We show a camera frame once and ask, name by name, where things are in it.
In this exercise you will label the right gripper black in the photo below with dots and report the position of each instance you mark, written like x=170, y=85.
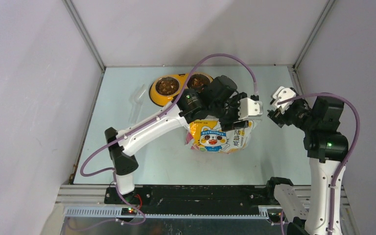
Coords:
x=280, y=119

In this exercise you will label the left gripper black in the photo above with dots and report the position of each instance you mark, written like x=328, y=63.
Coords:
x=226, y=125

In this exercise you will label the colourful pet food bag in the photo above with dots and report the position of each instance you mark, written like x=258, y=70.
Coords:
x=207, y=136

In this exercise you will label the clear plastic scoop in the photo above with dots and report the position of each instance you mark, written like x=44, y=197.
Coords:
x=137, y=101

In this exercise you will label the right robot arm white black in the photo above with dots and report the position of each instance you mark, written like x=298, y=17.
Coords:
x=326, y=149

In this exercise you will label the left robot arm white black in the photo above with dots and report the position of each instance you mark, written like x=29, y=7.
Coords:
x=214, y=115

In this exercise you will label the yellow double pet bowl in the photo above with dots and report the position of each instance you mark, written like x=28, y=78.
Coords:
x=165, y=88

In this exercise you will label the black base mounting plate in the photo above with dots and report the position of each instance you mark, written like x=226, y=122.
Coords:
x=188, y=198

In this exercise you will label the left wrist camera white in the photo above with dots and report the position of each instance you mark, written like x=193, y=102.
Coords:
x=250, y=109

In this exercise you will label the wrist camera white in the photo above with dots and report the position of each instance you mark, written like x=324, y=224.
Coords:
x=250, y=109
x=280, y=95

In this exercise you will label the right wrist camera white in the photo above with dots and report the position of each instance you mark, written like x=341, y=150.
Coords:
x=280, y=95

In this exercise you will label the grey slotted cable duct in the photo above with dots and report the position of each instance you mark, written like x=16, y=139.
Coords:
x=127, y=212

